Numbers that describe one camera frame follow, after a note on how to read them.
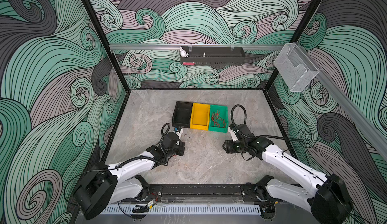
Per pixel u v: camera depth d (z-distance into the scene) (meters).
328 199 0.38
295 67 0.78
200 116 1.04
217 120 1.01
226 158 0.83
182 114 1.06
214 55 0.95
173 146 0.67
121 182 0.47
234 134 0.67
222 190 0.76
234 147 0.72
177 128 0.76
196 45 0.95
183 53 0.85
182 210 0.76
